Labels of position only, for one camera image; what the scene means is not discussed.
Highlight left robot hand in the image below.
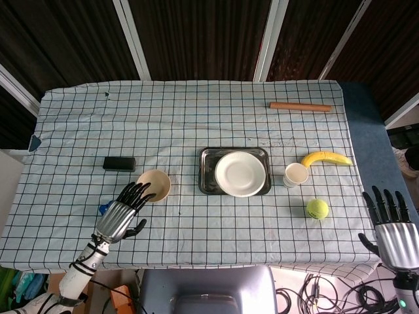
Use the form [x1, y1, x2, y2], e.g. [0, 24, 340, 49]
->
[94, 181, 157, 245]

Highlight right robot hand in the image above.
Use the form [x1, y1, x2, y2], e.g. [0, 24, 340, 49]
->
[357, 185, 419, 272]

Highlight beige bowl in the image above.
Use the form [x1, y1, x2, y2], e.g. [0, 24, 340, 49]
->
[136, 169, 172, 203]

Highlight white round plate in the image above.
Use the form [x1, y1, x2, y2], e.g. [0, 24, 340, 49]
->
[214, 150, 267, 198]

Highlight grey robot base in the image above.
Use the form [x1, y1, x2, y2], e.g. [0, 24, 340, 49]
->
[136, 266, 279, 314]

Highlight metal tray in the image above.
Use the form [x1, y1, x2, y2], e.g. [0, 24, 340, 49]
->
[198, 147, 272, 196]

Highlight black rectangular box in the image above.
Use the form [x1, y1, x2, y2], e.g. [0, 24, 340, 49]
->
[102, 156, 137, 173]

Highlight orange box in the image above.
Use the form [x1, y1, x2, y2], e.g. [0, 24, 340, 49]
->
[109, 285, 134, 314]

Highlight yellow tennis ball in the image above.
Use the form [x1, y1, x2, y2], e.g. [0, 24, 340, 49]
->
[306, 198, 329, 220]

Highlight blue felt table cover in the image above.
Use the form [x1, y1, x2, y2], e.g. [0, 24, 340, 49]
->
[337, 81, 419, 261]

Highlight black plastic crate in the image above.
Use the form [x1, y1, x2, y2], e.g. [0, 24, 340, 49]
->
[386, 126, 419, 150]

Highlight yellow banana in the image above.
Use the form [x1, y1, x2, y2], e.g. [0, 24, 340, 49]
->
[301, 150, 354, 170]

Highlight checked light blue tablecloth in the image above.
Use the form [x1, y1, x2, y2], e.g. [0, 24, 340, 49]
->
[0, 79, 384, 275]

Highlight white paper cup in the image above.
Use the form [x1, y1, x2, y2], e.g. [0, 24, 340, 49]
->
[282, 162, 310, 188]

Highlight wooden rolling pin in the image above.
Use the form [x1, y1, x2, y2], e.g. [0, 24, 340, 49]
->
[269, 101, 333, 114]

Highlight black cable bundle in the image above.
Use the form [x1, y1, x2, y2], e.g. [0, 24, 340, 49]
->
[274, 263, 405, 314]

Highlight white partition frame post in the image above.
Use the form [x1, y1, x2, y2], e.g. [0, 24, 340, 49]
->
[0, 63, 40, 117]
[113, 0, 151, 81]
[384, 94, 419, 128]
[319, 0, 373, 81]
[253, 0, 289, 82]

